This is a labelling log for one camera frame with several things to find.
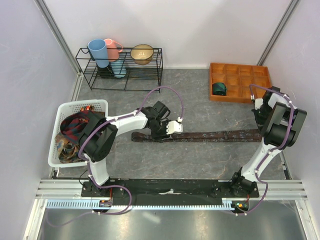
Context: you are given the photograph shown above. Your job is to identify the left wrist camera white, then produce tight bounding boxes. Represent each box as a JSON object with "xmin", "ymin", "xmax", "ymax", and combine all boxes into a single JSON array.
[{"xmin": 166, "ymin": 117, "xmax": 183, "ymax": 135}]

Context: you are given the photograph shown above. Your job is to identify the brown floral tie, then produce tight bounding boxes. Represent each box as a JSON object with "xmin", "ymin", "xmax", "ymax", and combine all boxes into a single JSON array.
[{"xmin": 131, "ymin": 129, "xmax": 262, "ymax": 143}]

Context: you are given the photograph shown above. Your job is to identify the patterned ties pile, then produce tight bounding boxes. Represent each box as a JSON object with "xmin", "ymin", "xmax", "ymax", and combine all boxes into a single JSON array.
[{"xmin": 55, "ymin": 105, "xmax": 105, "ymax": 164}]

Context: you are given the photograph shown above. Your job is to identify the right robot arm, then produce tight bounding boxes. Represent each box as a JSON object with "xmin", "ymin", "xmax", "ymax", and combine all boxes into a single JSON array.
[{"xmin": 229, "ymin": 84, "xmax": 307, "ymax": 197}]

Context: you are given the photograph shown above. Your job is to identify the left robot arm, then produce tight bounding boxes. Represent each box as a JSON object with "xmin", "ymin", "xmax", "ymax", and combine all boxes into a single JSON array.
[{"xmin": 78, "ymin": 101, "xmax": 171, "ymax": 197}]

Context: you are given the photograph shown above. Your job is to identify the red navy striped tie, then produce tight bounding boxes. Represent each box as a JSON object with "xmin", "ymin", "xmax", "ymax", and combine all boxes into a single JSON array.
[{"xmin": 60, "ymin": 110, "xmax": 102, "ymax": 144}]

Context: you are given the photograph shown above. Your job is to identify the light blue lower cup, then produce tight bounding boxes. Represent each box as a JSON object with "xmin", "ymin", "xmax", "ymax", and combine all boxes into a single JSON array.
[{"xmin": 110, "ymin": 59, "xmax": 127, "ymax": 78}]

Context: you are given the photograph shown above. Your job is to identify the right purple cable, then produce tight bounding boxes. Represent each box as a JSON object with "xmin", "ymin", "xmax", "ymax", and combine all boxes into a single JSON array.
[{"xmin": 224, "ymin": 83, "xmax": 295, "ymax": 217}]

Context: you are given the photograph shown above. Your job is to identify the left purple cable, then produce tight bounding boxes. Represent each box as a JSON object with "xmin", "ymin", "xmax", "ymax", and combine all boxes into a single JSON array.
[{"xmin": 46, "ymin": 86, "xmax": 185, "ymax": 227}]

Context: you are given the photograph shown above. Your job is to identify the orange compartment tray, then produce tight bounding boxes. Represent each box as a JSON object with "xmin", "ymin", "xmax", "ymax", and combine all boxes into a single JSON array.
[{"xmin": 209, "ymin": 62, "xmax": 272, "ymax": 104}]

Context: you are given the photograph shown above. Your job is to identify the purple cable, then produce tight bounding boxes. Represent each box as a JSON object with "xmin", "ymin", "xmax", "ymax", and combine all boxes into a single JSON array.
[
  {"xmin": 46, "ymin": 86, "xmax": 185, "ymax": 227},
  {"xmin": 224, "ymin": 83, "xmax": 295, "ymax": 217}
]

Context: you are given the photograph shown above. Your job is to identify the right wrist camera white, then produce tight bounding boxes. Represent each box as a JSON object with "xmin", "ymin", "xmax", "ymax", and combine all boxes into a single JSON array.
[{"xmin": 250, "ymin": 95, "xmax": 263, "ymax": 110}]

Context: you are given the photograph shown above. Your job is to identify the white plastic basket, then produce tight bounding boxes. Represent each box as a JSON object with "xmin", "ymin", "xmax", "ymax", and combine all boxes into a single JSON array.
[{"xmin": 47, "ymin": 99, "xmax": 109, "ymax": 168}]

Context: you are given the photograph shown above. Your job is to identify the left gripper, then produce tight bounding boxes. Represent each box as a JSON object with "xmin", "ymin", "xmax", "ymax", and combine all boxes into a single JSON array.
[{"xmin": 149, "ymin": 120, "xmax": 172, "ymax": 144}]

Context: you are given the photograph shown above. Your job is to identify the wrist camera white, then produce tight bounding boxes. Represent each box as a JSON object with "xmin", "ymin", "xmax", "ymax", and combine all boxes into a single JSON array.
[
  {"xmin": 250, "ymin": 95, "xmax": 263, "ymax": 110},
  {"xmin": 166, "ymin": 117, "xmax": 183, "ymax": 135}
]

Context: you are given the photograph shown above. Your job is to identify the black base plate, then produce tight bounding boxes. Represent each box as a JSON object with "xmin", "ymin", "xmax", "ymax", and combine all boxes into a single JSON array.
[{"xmin": 81, "ymin": 178, "xmax": 260, "ymax": 207}]

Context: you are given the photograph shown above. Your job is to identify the green tie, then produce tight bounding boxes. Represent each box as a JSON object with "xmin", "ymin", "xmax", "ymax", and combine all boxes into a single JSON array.
[{"xmin": 212, "ymin": 82, "xmax": 227, "ymax": 96}]

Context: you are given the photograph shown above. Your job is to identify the black wire rack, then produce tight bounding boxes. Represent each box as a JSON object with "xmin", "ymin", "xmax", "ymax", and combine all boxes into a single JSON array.
[{"xmin": 75, "ymin": 47, "xmax": 164, "ymax": 92}]

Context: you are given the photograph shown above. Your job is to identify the pink cup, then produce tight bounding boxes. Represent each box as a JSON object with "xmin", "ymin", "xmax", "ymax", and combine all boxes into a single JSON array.
[{"xmin": 104, "ymin": 38, "xmax": 124, "ymax": 62}]

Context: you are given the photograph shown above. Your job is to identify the amber glass bowl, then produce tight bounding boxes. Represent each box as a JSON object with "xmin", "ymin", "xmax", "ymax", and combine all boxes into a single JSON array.
[{"xmin": 130, "ymin": 44, "xmax": 154, "ymax": 66}]

